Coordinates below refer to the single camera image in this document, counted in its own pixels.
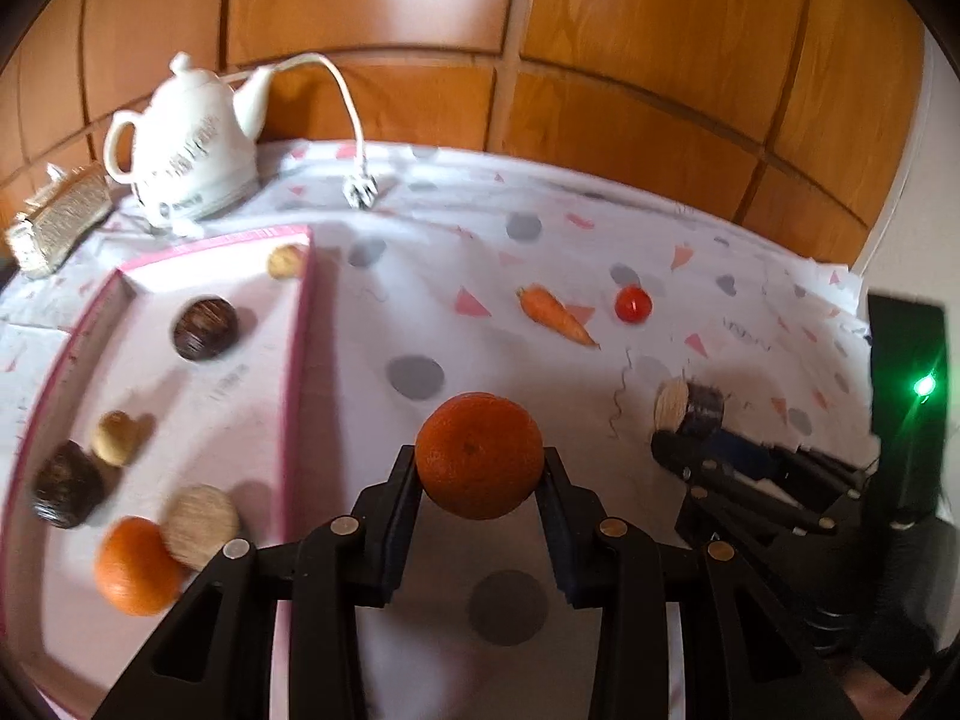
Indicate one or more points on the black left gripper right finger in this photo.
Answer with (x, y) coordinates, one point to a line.
(684, 633)

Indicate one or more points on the purple sugarcane chunk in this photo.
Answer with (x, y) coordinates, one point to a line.
(686, 407)

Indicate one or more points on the small orange carrot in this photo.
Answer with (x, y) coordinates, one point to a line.
(543, 308)

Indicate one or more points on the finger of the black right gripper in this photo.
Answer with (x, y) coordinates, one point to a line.
(799, 472)
(722, 503)

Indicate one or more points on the wooden wall cabinet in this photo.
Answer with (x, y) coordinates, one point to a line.
(789, 117)

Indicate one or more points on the red cherry tomato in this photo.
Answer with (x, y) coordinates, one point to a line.
(633, 305)

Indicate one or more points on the patterned white tablecloth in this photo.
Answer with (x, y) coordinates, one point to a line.
(414, 302)

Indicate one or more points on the orange tangerine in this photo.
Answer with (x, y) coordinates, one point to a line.
(479, 456)
(134, 571)

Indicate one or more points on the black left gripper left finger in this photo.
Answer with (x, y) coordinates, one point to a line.
(212, 656)

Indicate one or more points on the dark brown water chestnut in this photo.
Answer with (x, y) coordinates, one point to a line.
(67, 488)

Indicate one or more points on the pink rimmed white tray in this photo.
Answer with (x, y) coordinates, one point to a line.
(228, 422)

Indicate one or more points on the white ceramic electric kettle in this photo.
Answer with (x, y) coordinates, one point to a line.
(193, 151)

